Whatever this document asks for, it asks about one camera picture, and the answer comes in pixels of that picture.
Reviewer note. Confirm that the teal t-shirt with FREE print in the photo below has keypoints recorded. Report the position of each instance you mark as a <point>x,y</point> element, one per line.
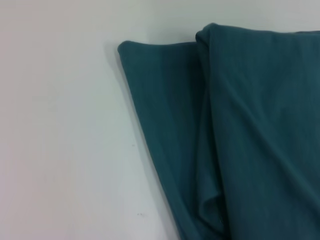
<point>237,125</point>

